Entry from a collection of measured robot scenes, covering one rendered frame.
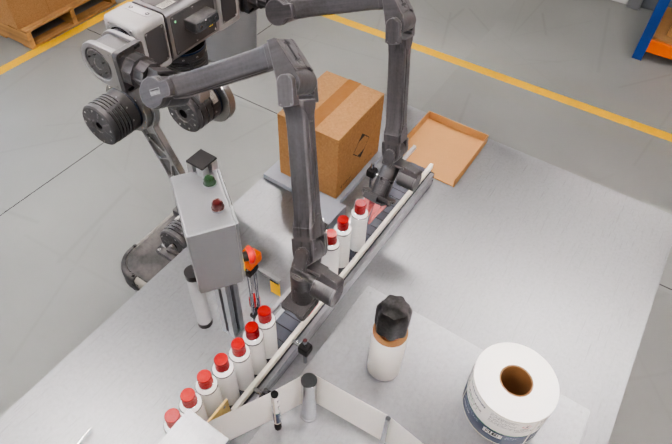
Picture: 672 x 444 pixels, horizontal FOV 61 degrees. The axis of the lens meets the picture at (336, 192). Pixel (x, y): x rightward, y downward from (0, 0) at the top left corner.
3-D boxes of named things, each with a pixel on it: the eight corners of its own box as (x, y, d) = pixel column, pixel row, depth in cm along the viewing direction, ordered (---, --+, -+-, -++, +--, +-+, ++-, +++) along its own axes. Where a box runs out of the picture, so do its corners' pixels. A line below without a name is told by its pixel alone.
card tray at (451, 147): (453, 187, 206) (455, 179, 203) (391, 158, 216) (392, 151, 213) (486, 142, 224) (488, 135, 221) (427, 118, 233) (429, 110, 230)
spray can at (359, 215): (359, 255, 177) (363, 212, 162) (345, 248, 179) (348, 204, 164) (367, 244, 180) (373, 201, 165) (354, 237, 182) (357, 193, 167)
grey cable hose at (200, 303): (205, 331, 136) (192, 281, 121) (194, 323, 137) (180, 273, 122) (215, 320, 138) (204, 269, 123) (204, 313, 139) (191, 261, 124)
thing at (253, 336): (258, 379, 148) (253, 340, 134) (243, 368, 150) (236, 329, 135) (271, 364, 151) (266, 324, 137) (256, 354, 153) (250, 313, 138)
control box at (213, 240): (200, 295, 118) (185, 237, 104) (184, 235, 129) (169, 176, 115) (247, 281, 121) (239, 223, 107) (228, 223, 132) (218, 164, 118)
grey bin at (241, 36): (234, 76, 389) (224, -10, 344) (184, 54, 406) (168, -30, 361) (274, 46, 417) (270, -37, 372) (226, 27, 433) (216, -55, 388)
